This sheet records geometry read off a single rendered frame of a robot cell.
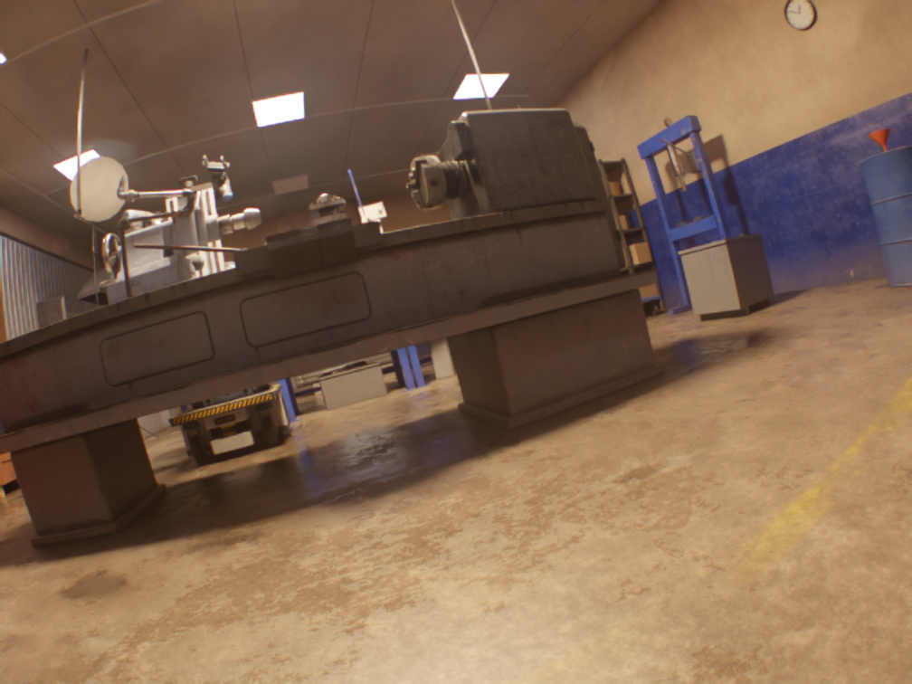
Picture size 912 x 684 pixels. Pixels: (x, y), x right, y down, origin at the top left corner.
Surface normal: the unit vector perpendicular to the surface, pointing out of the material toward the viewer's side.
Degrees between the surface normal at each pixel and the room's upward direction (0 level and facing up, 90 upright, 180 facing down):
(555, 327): 90
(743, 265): 90
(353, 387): 90
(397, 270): 90
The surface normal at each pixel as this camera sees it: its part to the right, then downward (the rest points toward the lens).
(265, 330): 0.28, -0.03
